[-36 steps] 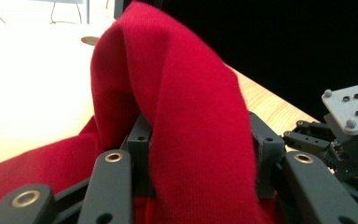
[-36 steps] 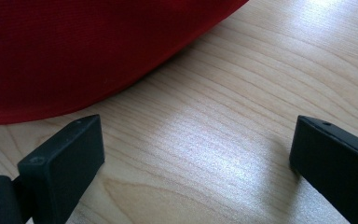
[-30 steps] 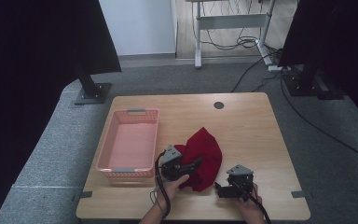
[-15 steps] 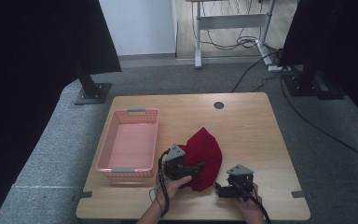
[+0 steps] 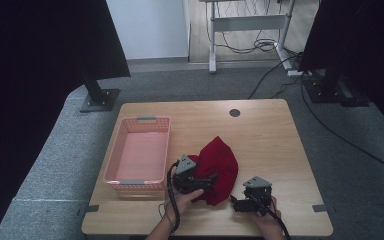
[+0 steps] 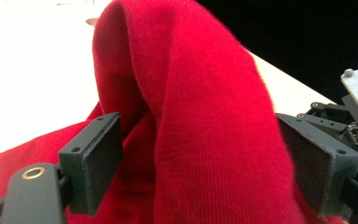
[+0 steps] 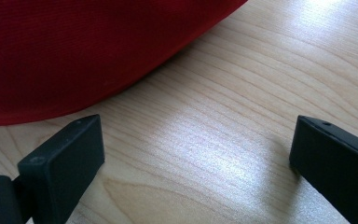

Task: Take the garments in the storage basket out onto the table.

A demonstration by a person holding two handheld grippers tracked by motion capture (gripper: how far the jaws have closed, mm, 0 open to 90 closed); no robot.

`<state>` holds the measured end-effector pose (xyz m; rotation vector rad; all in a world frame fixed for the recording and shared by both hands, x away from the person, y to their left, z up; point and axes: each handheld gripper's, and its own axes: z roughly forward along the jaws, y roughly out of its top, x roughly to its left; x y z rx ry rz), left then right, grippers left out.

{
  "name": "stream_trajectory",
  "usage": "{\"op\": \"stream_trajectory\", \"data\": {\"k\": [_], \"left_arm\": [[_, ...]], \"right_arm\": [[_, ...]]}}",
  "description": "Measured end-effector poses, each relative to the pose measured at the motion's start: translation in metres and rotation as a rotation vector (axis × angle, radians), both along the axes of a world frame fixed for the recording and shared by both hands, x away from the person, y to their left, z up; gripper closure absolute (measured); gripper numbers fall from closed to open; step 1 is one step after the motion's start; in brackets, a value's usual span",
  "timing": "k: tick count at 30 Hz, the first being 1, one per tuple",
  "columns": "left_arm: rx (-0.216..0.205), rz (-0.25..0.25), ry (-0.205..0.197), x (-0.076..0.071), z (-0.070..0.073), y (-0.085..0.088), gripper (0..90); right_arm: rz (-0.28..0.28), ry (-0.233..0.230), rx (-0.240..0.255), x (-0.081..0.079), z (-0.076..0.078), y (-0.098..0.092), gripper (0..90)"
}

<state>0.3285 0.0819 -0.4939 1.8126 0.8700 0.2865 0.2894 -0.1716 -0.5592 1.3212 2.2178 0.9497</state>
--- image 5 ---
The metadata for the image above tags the narrow black curtain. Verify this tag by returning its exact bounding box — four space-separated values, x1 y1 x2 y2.
297 0 384 140

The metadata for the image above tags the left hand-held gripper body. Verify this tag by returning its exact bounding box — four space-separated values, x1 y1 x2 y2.
172 154 212 195

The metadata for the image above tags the black stand with square base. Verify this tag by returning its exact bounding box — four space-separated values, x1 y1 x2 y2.
79 71 121 113

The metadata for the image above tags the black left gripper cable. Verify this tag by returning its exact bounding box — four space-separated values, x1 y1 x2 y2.
166 161 182 235

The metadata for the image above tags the bundle of hanging cables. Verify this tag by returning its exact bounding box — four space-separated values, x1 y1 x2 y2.
213 0 302 55

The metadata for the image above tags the wide black curtain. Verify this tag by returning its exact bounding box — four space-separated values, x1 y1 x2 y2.
0 0 131 240

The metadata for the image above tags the person's left hand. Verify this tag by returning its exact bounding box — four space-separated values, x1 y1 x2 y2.
164 188 205 221

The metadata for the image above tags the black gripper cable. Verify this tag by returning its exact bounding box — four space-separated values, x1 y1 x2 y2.
246 193 293 240
166 161 182 235

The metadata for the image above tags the grey metal desk frame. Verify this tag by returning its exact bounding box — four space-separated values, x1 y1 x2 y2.
199 0 297 75

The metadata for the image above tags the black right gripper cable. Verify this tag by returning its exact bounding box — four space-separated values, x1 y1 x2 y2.
246 193 293 240

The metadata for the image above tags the pink plastic basket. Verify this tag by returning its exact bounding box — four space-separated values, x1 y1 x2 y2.
102 115 172 198

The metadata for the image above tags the black stand with long base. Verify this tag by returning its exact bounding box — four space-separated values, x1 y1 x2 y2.
302 68 372 108

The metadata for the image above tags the long black floor cable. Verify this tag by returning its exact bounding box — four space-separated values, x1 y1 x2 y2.
299 75 384 178

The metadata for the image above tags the short black floor cable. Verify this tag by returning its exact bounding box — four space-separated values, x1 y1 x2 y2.
247 54 302 100

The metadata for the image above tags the person's right hand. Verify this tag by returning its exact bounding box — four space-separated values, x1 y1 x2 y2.
251 196 286 240

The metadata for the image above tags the dark red cloth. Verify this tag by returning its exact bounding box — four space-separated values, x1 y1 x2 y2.
188 135 240 207

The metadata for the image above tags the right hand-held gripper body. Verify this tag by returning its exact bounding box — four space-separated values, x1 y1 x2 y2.
242 176 274 218

